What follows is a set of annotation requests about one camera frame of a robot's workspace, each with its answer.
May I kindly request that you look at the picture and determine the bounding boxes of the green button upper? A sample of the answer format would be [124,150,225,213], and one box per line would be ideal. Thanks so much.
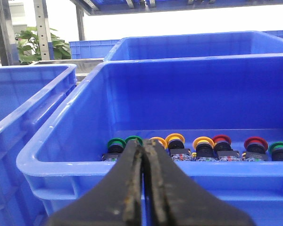
[125,135,143,145]

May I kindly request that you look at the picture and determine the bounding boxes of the green button leftmost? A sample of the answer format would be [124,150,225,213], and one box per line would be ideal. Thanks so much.
[101,137,126,162]

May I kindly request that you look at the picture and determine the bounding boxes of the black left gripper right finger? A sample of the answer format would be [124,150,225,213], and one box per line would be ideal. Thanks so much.
[143,139,255,226]

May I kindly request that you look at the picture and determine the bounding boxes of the green button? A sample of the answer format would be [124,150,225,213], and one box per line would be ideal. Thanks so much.
[101,137,126,162]
[125,135,143,145]

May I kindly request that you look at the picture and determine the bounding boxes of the far back blue bin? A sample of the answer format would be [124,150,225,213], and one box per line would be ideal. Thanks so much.
[69,40,119,59]

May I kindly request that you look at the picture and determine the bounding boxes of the red button right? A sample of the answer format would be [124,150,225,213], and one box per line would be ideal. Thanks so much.
[242,137,268,161]

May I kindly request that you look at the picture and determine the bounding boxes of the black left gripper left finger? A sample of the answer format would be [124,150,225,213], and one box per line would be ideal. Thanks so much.
[46,139,142,226]

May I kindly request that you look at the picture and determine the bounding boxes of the green button right edge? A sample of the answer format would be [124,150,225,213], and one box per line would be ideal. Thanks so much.
[268,142,283,161]

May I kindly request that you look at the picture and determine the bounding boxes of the yellow button behind finger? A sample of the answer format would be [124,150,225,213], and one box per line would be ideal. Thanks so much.
[150,137,167,150]

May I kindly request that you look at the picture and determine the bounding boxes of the green potted plant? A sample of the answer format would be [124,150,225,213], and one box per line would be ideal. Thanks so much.
[15,26,71,65]

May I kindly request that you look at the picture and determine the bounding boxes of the blue target bin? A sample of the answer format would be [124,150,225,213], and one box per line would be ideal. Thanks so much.
[0,64,77,226]

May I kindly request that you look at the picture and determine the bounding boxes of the blue bin with buttons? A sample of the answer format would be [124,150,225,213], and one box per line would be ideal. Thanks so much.
[17,54,283,226]

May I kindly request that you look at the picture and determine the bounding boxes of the back row blue bin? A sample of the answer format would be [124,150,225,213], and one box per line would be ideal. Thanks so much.
[104,31,283,62]

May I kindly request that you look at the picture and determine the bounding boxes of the red button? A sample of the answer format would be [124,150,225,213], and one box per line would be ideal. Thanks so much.
[212,134,241,161]
[242,137,268,161]

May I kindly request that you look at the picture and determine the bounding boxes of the perforated steel upright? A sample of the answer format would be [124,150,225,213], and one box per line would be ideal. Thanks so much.
[33,0,53,60]

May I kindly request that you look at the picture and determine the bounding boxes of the red button middle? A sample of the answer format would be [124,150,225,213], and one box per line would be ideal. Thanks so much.
[212,134,241,161]

